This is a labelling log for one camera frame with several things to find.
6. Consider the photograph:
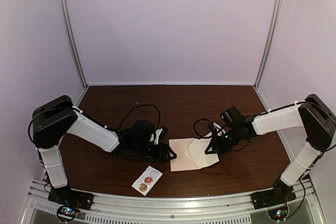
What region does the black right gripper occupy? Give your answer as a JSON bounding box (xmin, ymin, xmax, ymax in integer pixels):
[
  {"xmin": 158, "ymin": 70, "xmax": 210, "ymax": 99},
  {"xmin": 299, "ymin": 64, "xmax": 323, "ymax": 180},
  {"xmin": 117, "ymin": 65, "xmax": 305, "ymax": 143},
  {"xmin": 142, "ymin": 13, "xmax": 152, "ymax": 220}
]
[{"xmin": 205, "ymin": 126, "xmax": 241, "ymax": 155}]

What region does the cream envelope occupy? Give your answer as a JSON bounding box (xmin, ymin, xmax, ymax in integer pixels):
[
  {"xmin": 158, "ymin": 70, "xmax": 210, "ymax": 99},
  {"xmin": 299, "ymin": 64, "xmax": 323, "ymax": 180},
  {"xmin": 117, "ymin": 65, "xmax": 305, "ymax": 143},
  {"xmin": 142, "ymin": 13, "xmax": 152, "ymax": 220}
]
[{"xmin": 169, "ymin": 137, "xmax": 220, "ymax": 173}]

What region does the sticker sheet with seals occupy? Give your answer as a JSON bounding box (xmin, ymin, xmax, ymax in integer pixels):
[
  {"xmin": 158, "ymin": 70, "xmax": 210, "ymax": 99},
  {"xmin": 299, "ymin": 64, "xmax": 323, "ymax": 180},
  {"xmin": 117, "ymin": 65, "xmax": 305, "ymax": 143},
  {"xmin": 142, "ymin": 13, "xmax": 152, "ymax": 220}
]
[{"xmin": 132, "ymin": 166, "xmax": 163, "ymax": 196}]

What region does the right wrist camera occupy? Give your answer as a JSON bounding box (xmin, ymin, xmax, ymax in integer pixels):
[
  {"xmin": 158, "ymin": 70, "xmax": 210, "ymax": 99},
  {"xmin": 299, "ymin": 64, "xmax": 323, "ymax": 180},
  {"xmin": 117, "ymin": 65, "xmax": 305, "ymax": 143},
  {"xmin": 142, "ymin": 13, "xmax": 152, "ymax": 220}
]
[{"xmin": 208, "ymin": 122, "xmax": 226, "ymax": 136}]

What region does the black camera cable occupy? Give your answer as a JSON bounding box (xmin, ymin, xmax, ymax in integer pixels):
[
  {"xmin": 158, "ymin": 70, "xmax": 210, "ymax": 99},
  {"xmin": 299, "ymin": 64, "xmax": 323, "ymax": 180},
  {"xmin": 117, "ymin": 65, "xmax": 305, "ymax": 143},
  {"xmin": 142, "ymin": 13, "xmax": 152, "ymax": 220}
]
[
  {"xmin": 119, "ymin": 104, "xmax": 161, "ymax": 130},
  {"xmin": 193, "ymin": 118, "xmax": 213, "ymax": 140}
]

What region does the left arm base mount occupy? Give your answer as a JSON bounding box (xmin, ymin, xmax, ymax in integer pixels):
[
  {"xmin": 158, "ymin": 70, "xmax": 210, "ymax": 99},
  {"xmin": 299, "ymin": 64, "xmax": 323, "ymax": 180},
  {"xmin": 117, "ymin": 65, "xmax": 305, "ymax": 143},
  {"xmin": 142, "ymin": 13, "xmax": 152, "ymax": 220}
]
[{"xmin": 48, "ymin": 185, "xmax": 93, "ymax": 223}]

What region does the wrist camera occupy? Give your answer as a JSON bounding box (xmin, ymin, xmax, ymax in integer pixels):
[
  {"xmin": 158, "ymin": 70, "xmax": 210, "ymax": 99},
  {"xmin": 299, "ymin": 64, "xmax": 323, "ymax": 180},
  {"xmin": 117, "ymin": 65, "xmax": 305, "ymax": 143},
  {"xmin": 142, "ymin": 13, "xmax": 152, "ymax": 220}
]
[
  {"xmin": 150, "ymin": 126, "xmax": 168, "ymax": 145},
  {"xmin": 208, "ymin": 122, "xmax": 226, "ymax": 136}
]

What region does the right black camera cable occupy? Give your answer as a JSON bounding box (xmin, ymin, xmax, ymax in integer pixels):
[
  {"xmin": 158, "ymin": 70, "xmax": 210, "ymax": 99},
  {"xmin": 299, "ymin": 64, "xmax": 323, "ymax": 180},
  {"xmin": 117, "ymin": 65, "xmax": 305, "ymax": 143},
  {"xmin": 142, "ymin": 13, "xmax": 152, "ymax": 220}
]
[{"xmin": 193, "ymin": 118, "xmax": 213, "ymax": 140}]

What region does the left black camera cable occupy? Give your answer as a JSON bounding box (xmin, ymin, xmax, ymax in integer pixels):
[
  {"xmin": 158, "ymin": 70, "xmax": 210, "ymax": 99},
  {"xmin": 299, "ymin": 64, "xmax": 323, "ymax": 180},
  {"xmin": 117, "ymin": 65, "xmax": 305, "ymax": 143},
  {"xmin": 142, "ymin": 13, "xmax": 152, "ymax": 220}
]
[{"xmin": 119, "ymin": 104, "xmax": 161, "ymax": 130}]

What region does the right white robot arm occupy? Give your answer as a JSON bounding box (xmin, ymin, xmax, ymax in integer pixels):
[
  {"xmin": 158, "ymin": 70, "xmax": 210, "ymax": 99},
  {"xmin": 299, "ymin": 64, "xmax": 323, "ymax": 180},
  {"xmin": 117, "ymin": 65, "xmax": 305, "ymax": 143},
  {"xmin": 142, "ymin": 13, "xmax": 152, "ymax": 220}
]
[{"xmin": 205, "ymin": 94, "xmax": 335, "ymax": 204}]

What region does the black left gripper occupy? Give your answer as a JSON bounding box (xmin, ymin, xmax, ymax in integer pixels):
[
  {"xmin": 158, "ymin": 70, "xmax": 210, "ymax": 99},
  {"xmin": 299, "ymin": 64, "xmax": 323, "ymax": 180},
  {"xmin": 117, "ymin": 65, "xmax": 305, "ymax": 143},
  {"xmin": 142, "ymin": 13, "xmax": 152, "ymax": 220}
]
[{"xmin": 133, "ymin": 142, "xmax": 177, "ymax": 163}]

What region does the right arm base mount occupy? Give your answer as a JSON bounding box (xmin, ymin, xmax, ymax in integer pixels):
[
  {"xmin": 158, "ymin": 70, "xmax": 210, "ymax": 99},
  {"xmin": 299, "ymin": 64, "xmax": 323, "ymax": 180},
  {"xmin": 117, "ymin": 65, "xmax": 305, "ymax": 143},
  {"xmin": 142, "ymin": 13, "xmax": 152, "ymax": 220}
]
[{"xmin": 251, "ymin": 177, "xmax": 296, "ymax": 222}]

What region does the front aluminium rail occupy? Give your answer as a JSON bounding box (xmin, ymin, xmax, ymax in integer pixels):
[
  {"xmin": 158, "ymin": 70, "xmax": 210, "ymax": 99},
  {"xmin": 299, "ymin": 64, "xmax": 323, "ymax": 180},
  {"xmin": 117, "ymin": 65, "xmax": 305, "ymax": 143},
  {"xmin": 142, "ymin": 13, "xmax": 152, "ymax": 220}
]
[{"xmin": 19, "ymin": 179, "xmax": 327, "ymax": 223}]

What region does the left aluminium frame post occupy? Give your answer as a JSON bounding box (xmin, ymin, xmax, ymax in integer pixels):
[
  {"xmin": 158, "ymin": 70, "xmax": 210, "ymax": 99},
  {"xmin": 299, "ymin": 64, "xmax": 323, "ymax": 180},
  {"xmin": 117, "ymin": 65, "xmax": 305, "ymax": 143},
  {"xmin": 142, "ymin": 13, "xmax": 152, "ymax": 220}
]
[{"xmin": 54, "ymin": 0, "xmax": 89, "ymax": 90}]

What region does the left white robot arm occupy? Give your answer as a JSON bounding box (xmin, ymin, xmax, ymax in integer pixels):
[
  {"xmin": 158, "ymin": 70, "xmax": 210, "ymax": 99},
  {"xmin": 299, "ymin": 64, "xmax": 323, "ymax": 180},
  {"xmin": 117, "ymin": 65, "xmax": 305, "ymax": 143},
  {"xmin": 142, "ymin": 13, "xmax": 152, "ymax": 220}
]
[{"xmin": 27, "ymin": 95, "xmax": 177, "ymax": 205}]

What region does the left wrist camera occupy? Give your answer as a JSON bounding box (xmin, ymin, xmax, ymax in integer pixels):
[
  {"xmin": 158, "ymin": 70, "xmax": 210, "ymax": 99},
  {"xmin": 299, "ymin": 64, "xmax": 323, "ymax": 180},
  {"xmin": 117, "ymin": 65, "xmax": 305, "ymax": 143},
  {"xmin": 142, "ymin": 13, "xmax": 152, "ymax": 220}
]
[{"xmin": 150, "ymin": 126, "xmax": 168, "ymax": 145}]

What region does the aluminium frame post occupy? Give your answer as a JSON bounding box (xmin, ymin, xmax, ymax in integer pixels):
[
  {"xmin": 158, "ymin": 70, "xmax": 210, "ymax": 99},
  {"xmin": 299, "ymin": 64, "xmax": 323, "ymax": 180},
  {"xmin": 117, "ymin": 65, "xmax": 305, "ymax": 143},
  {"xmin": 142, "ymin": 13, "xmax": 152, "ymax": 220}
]
[
  {"xmin": 253, "ymin": 0, "xmax": 287, "ymax": 88},
  {"xmin": 54, "ymin": 0, "xmax": 89, "ymax": 90}
]

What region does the right aluminium frame post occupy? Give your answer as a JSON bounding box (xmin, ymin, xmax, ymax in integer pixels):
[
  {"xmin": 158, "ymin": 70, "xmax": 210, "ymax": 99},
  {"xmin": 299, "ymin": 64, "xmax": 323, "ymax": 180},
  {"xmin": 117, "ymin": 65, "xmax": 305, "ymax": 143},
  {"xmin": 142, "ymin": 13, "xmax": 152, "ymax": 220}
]
[{"xmin": 253, "ymin": 0, "xmax": 287, "ymax": 88}]

